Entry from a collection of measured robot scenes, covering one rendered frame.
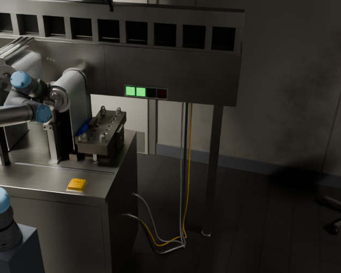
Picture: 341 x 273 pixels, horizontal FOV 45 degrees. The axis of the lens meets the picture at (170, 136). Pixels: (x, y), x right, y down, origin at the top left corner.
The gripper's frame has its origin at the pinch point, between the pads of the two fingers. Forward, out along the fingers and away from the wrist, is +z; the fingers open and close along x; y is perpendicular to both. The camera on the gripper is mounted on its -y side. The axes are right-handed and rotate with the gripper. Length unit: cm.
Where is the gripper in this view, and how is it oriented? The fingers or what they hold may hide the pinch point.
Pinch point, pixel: (50, 105)
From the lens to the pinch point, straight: 211.0
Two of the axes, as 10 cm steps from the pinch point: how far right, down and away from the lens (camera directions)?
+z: 1.0, 1.8, 9.8
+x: -9.9, -1.0, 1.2
